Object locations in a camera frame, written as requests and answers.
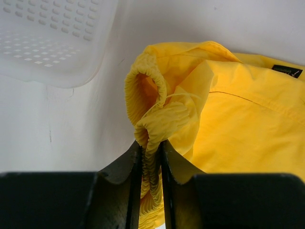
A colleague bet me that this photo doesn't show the yellow shorts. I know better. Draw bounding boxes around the yellow shorts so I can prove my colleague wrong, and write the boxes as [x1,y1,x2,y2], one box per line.
[124,41,305,229]

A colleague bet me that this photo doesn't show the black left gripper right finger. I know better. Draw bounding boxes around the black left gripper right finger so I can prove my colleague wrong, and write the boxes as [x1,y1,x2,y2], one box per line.
[161,141,305,229]

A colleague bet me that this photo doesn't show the white plastic basket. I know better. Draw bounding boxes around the white plastic basket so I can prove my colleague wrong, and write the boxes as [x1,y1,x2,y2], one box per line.
[0,0,118,88]

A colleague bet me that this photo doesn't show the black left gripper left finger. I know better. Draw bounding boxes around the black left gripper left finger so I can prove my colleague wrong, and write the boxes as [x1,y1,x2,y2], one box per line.
[0,143,142,229]

